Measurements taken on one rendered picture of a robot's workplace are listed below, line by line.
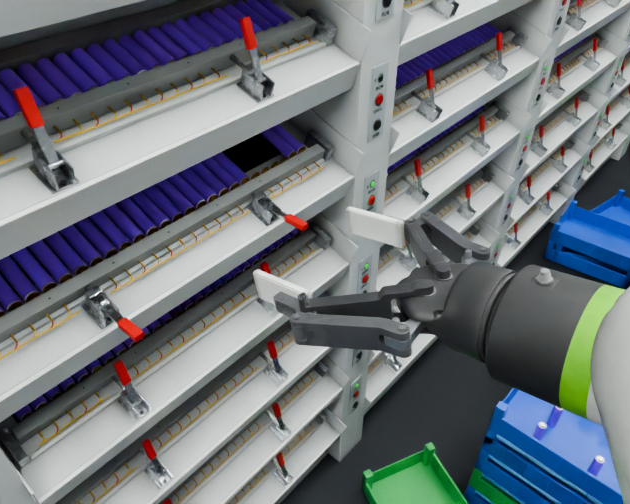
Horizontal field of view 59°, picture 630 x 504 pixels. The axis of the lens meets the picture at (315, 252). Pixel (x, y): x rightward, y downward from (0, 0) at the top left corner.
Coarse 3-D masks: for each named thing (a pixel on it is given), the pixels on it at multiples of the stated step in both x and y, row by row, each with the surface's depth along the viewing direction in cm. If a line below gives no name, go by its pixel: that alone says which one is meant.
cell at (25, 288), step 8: (8, 256) 65; (0, 264) 64; (8, 264) 64; (8, 272) 63; (16, 272) 64; (8, 280) 64; (16, 280) 63; (24, 280) 63; (16, 288) 63; (24, 288) 63; (32, 288) 63; (24, 296) 63
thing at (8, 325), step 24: (288, 168) 84; (240, 192) 79; (192, 216) 74; (216, 216) 77; (240, 216) 78; (144, 240) 70; (168, 240) 71; (96, 264) 66; (120, 264) 67; (72, 288) 64; (24, 312) 61; (48, 312) 63; (0, 336) 59
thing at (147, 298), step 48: (336, 144) 89; (288, 192) 85; (336, 192) 89; (192, 240) 75; (240, 240) 77; (144, 288) 69; (192, 288) 73; (48, 336) 62; (96, 336) 64; (0, 384) 58; (48, 384) 62
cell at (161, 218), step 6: (138, 192) 75; (132, 198) 75; (138, 198) 74; (144, 198) 74; (138, 204) 74; (144, 204) 74; (150, 204) 74; (144, 210) 74; (150, 210) 74; (156, 210) 74; (150, 216) 74; (156, 216) 73; (162, 216) 73; (156, 222) 73; (162, 222) 73
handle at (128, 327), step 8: (104, 304) 63; (104, 312) 63; (112, 312) 63; (120, 320) 62; (128, 320) 62; (120, 328) 62; (128, 328) 61; (136, 328) 61; (136, 336) 60; (144, 336) 61
